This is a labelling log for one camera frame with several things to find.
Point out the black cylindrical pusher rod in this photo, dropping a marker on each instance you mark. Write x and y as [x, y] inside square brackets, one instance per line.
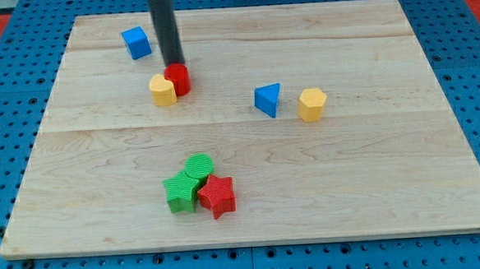
[166, 29]

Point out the blue cube block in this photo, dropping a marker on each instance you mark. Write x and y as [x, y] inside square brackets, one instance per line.
[137, 42]

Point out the red cylinder block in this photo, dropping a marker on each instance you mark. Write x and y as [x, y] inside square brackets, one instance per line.
[178, 74]

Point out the wooden board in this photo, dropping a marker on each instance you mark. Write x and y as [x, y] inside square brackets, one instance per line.
[387, 159]

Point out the green star block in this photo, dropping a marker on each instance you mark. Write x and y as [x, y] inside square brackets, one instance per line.
[181, 192]

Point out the yellow heart block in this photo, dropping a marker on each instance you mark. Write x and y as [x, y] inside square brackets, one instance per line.
[162, 91]

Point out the green cylinder block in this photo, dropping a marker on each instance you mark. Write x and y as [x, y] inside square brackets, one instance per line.
[199, 166]

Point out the blue triangle block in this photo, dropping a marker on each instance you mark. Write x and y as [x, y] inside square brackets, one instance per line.
[266, 99]

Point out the yellow hexagon block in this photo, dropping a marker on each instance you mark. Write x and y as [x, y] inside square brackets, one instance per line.
[311, 104]

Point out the red star block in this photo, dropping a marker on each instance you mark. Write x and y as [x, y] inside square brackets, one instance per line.
[217, 195]

